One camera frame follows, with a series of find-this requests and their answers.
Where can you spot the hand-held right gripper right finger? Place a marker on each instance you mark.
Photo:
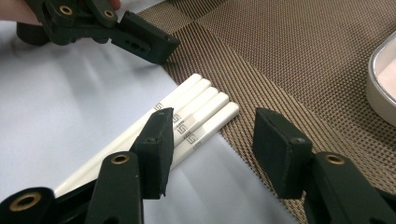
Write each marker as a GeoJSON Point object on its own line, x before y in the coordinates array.
{"type": "Point", "coordinates": [280, 155]}

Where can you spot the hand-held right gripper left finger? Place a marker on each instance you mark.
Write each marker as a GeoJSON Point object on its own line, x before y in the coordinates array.
{"type": "Point", "coordinates": [155, 155]}

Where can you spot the white chopstick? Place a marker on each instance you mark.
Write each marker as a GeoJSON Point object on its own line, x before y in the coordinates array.
{"type": "Point", "coordinates": [211, 124]}
{"type": "Point", "coordinates": [193, 90]}
{"type": "Point", "coordinates": [174, 93]}
{"type": "Point", "coordinates": [208, 109]}
{"type": "Point", "coordinates": [199, 101]}

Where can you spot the pale blue table cover sheet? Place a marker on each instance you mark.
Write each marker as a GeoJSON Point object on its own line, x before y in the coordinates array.
{"type": "Point", "coordinates": [62, 109]}

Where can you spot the brown woven placemat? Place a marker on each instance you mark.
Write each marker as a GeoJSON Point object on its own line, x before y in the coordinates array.
{"type": "Point", "coordinates": [280, 62]}

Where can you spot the white square plate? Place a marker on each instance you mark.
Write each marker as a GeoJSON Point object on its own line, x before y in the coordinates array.
{"type": "Point", "coordinates": [383, 87]}

